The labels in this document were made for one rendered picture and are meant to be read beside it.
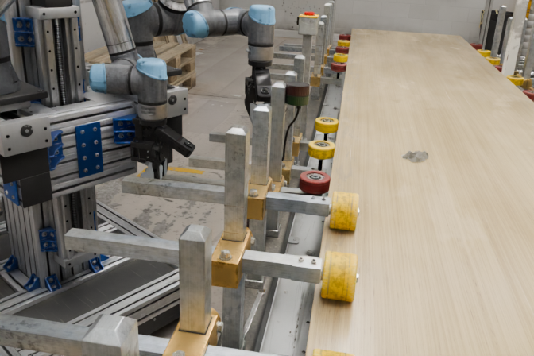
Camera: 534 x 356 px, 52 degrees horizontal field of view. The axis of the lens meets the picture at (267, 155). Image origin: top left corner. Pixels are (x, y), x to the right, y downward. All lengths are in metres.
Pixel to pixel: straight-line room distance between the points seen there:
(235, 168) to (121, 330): 0.49
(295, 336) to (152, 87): 0.70
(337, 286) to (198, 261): 0.30
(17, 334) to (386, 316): 0.56
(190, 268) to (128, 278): 1.55
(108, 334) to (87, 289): 1.76
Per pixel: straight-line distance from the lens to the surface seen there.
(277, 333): 1.33
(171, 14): 1.95
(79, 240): 1.04
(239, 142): 0.90
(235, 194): 0.94
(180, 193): 1.21
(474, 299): 1.05
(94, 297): 2.19
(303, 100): 1.38
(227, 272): 0.93
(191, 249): 0.71
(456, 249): 1.19
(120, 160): 1.96
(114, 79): 1.43
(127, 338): 0.49
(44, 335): 0.83
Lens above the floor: 1.47
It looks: 21 degrees down
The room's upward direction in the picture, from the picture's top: 3 degrees clockwise
